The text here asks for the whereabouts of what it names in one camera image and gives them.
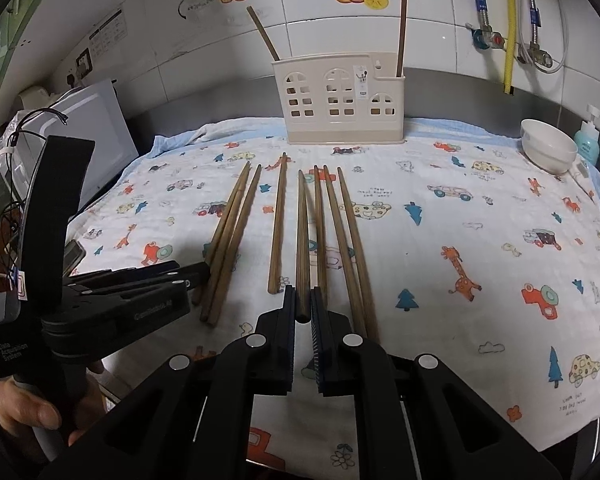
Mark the person's left hand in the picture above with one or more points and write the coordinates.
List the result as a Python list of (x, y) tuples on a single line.
[(25, 405)]

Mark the white ceramic bowl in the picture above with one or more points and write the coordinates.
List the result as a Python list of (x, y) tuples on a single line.
[(550, 155)]

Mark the beige plastic chopstick holder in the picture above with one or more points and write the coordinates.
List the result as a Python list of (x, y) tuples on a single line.
[(305, 130)]

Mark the white kitchen appliance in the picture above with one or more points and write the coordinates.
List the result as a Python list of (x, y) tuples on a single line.
[(32, 97)]

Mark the white microwave oven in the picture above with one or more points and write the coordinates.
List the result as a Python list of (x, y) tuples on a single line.
[(100, 130)]

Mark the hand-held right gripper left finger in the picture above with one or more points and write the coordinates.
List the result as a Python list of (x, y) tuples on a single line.
[(290, 340)]

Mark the white notice sticker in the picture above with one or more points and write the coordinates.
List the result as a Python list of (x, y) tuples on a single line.
[(109, 35)]

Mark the printed white blanket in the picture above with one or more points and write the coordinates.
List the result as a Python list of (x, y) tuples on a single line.
[(430, 285)]

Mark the brown wooden chopstick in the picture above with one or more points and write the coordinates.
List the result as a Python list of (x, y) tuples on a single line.
[(401, 30), (262, 34)]

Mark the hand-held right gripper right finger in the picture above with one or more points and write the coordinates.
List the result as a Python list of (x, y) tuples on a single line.
[(316, 345)]

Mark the teal pump bottle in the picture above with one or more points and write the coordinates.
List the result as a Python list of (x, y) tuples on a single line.
[(587, 142)]

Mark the bunch of wooden chopsticks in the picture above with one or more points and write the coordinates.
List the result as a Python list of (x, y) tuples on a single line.
[(275, 240)]

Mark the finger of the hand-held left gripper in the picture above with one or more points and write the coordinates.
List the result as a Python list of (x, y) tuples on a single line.
[(140, 270), (180, 280)]

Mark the metal angle valve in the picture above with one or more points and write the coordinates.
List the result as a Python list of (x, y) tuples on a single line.
[(536, 57)]

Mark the black wall socket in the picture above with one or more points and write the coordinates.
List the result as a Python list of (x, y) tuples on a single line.
[(83, 62)]

